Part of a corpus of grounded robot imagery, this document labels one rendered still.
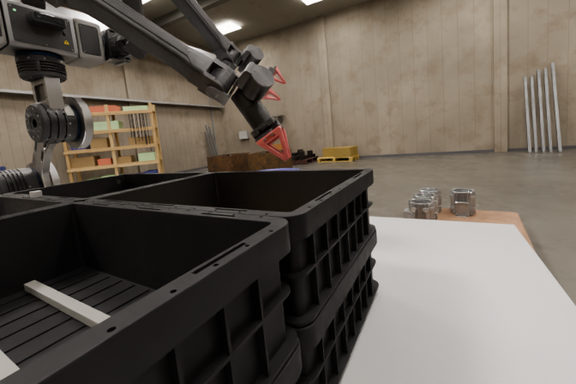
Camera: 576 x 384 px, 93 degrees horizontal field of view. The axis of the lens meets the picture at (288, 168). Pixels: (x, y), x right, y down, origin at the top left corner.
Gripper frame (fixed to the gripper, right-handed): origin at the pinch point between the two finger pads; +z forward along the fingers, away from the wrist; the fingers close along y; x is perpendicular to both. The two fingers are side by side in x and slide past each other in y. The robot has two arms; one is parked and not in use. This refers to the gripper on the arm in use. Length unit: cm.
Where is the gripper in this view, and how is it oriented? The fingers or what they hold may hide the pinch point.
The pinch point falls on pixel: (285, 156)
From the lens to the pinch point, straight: 68.0
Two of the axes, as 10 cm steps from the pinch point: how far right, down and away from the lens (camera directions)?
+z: 5.9, 8.1, 0.1
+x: -8.0, 5.8, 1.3
